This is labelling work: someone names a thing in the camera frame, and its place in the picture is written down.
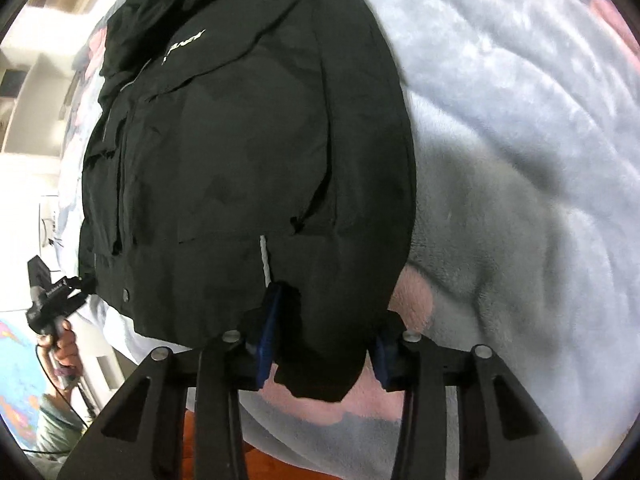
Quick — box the dark box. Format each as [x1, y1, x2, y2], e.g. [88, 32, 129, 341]
[0, 70, 27, 99]

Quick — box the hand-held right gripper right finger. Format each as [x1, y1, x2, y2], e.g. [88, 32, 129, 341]
[375, 311, 583, 480]

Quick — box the person's left forearm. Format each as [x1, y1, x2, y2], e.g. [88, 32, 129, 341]
[34, 391, 90, 457]

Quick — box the white wall shelf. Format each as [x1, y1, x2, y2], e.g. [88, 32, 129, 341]
[0, 5, 103, 157]

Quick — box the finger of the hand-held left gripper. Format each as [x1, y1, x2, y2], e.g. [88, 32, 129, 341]
[65, 286, 97, 317]
[62, 274, 98, 292]

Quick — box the person's left hand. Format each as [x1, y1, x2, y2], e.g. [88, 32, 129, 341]
[36, 319, 82, 379]

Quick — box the grey pink floral blanket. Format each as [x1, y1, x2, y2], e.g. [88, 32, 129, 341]
[59, 0, 640, 480]

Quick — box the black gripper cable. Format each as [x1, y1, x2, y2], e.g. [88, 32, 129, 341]
[34, 344, 94, 430]

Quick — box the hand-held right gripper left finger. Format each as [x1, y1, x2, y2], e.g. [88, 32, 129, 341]
[57, 282, 284, 480]

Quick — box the black hooded jacket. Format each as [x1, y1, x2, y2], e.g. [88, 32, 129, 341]
[79, 0, 418, 403]

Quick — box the colourful wall map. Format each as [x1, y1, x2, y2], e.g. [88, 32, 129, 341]
[0, 317, 49, 445]

